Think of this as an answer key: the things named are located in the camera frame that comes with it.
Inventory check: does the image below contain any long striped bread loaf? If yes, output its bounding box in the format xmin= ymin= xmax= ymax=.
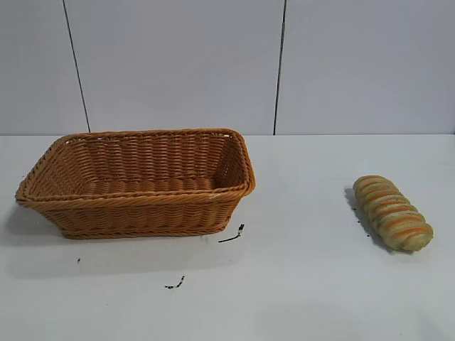
xmin=352 ymin=174 xmax=435 ymax=254

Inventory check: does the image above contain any brown woven wicker basket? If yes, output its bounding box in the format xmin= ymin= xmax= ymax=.
xmin=14 ymin=128 xmax=257 ymax=240

